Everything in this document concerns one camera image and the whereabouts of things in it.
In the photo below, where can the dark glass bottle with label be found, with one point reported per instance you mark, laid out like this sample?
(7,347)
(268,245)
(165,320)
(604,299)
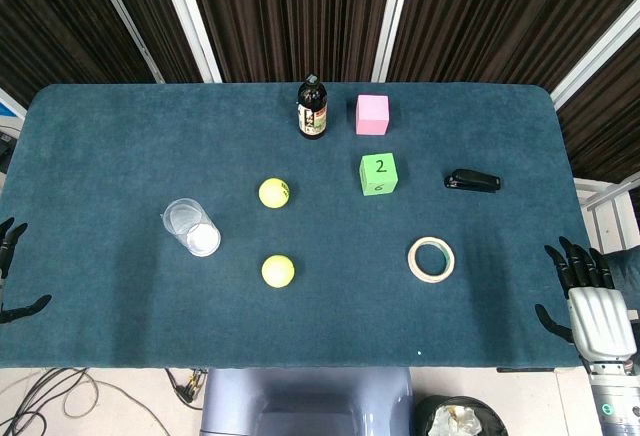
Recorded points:
(312,111)

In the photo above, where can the blue white board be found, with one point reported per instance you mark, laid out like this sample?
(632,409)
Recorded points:
(9,106)

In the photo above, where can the black stapler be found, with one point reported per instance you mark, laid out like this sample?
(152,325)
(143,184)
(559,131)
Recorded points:
(472,181)

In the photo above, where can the blue table cloth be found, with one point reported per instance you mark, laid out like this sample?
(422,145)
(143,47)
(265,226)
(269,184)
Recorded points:
(150,131)

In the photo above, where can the pink cube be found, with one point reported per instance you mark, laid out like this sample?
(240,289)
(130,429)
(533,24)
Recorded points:
(372,115)

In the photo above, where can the white tape roll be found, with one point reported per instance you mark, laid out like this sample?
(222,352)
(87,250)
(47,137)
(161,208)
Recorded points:
(413,266)

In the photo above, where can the thin grey frame post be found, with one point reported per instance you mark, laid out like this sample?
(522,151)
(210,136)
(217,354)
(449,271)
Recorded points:
(125,21)

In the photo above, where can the yellow tennis ball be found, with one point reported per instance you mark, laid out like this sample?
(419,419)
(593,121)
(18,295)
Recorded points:
(274,192)
(278,271)

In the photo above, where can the white frame post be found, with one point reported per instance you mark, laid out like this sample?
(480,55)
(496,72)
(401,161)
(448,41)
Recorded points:
(190,21)
(392,21)
(595,51)

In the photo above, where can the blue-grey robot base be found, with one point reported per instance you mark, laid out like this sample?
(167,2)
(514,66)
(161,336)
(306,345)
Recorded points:
(305,401)

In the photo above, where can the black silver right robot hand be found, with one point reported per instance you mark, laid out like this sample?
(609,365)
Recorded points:
(600,321)

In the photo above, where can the green numbered cube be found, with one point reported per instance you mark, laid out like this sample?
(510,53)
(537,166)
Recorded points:
(378,174)

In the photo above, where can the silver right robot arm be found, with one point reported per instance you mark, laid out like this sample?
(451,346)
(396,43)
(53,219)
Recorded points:
(615,396)

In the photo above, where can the black trash bin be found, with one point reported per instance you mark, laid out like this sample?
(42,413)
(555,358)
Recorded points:
(460,416)

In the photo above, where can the dark brown curtain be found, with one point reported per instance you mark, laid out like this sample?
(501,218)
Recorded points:
(300,16)

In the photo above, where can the white metal rack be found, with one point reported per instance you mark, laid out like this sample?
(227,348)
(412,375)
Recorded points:
(607,211)

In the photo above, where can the black device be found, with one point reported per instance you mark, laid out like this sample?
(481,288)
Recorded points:
(6,151)

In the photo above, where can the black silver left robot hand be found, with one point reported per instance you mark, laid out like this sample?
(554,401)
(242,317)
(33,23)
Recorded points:
(15,237)

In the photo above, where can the clear plastic cup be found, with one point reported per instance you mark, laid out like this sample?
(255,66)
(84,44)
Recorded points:
(192,228)

